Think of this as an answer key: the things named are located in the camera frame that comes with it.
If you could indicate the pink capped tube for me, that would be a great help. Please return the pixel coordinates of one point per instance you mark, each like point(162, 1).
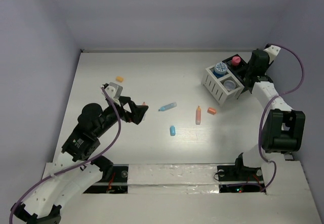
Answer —
point(235, 61)

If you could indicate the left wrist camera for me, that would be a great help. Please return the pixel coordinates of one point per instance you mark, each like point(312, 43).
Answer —
point(112, 90)

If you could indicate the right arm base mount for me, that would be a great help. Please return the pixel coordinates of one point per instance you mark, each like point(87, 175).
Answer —
point(231, 179)

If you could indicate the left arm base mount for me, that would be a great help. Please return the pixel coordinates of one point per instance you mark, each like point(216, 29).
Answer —
point(117, 183)

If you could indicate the clear round jar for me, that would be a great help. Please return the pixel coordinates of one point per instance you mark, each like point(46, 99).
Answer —
point(229, 85)

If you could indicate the white slotted container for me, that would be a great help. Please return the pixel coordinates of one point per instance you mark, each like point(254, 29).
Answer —
point(215, 85)

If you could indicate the dark orange eraser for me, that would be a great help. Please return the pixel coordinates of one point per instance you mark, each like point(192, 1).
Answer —
point(211, 111)

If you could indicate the blue eraser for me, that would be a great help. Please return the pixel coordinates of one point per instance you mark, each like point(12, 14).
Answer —
point(172, 130)

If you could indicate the orange tip white pen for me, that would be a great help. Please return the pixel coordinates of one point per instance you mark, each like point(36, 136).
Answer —
point(144, 116)

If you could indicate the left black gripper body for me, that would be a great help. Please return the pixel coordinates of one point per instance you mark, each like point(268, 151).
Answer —
point(111, 115)

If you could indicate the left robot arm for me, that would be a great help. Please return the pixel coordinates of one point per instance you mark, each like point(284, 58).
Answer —
point(75, 168)

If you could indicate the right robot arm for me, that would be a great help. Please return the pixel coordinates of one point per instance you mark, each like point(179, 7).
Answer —
point(281, 127)

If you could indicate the black container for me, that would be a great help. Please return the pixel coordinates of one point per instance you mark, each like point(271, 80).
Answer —
point(239, 72)

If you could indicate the orange pencil shaped pen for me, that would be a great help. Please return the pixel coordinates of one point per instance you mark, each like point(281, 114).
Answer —
point(198, 116)

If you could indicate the blue highlighter pen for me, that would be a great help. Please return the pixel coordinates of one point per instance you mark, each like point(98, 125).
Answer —
point(167, 107)

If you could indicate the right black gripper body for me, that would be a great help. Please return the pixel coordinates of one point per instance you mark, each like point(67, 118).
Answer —
point(249, 72)

